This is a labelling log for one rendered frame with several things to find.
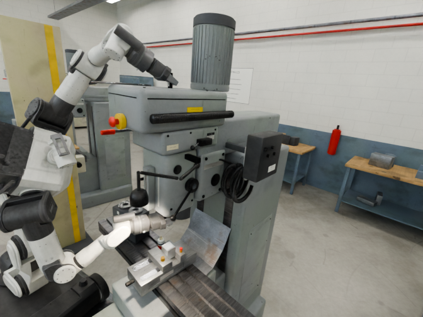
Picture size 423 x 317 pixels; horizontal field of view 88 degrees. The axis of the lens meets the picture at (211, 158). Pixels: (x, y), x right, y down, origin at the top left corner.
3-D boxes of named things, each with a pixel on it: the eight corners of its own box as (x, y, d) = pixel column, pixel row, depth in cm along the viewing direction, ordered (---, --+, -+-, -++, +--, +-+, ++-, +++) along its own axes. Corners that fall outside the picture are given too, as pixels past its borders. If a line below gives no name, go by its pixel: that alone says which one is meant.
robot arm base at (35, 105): (17, 124, 94) (31, 124, 89) (28, 97, 96) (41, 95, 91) (54, 136, 107) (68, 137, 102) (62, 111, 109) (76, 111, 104)
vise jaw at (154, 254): (162, 273, 112) (162, 266, 111) (147, 256, 122) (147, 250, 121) (172, 266, 117) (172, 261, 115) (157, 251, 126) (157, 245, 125)
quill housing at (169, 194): (165, 221, 101) (167, 155, 90) (141, 203, 114) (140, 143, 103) (196, 207, 114) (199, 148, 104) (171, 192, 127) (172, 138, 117)
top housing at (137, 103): (141, 136, 76) (140, 87, 71) (107, 123, 93) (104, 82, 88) (226, 125, 110) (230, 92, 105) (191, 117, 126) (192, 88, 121)
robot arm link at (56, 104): (45, 87, 96) (28, 112, 97) (52, 95, 91) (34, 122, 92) (71, 99, 106) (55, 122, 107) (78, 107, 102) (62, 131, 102)
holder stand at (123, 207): (135, 243, 141) (134, 217, 134) (113, 230, 151) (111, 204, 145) (150, 234, 150) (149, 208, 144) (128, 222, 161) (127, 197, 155)
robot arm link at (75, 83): (105, 66, 106) (79, 104, 108) (77, 46, 97) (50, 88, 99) (109, 70, 98) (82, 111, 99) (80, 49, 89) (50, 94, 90)
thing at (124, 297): (145, 348, 104) (145, 331, 100) (112, 299, 125) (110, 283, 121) (215, 285, 139) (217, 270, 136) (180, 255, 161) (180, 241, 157)
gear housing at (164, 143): (162, 157, 87) (162, 133, 84) (131, 143, 102) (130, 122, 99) (218, 145, 111) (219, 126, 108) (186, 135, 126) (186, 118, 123)
